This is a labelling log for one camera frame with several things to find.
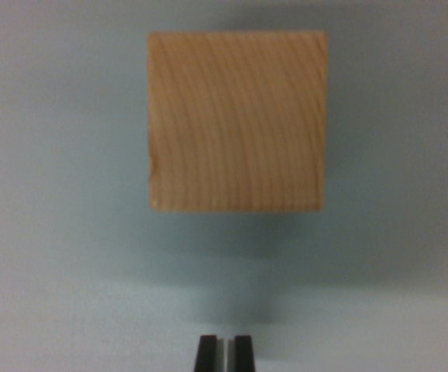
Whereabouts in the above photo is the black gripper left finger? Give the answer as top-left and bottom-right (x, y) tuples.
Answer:
(194, 335), (226, 372)

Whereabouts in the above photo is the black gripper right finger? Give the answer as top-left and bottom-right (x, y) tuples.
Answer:
(227, 335), (257, 372)

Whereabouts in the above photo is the light wooden cube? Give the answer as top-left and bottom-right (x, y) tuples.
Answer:
(146, 30), (330, 213)

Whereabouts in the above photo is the white plastic tub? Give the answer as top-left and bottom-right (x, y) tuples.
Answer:
(0, 0), (448, 372)

